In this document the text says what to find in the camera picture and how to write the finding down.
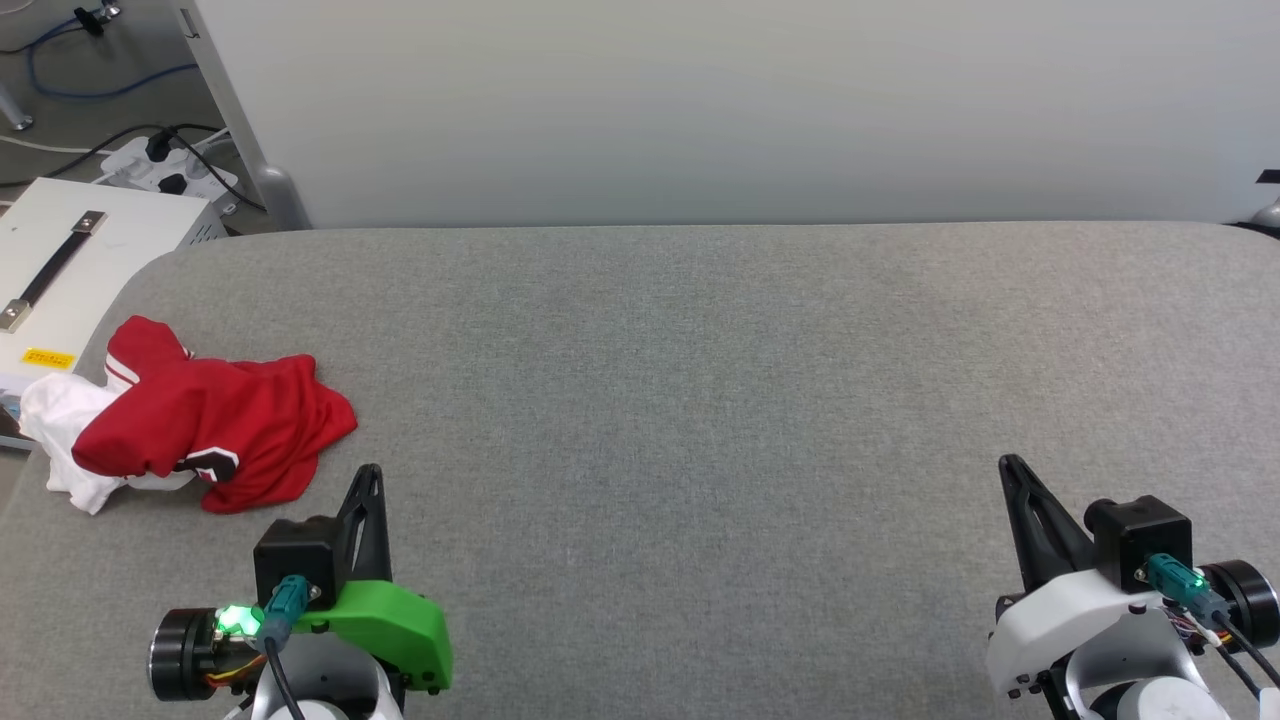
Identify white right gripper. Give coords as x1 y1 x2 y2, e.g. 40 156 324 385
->
985 454 1203 701

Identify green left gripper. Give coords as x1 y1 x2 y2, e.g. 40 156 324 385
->
293 463 454 694

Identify red and white t-shirt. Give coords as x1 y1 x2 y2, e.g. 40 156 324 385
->
18 315 359 517

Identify white power strip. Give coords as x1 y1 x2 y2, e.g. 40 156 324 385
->
98 133 242 217

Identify white partition panel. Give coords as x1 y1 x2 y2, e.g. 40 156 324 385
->
172 0 1280 230

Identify black clamp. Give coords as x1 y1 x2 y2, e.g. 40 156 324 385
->
72 0 124 37

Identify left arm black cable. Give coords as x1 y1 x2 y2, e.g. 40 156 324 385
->
260 574 309 720

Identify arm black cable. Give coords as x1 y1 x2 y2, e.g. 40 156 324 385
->
1143 552 1280 696
260 574 309 720

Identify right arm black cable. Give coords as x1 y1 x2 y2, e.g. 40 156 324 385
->
1143 552 1280 696

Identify white box with black handle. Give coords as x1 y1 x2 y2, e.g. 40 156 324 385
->
0 177 230 452

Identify black floor cable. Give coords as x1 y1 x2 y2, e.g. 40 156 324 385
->
0 121 267 213

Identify white floor cable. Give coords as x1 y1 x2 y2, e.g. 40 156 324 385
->
0 134 113 158

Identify blue cable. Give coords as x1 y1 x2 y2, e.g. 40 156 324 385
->
24 14 201 102

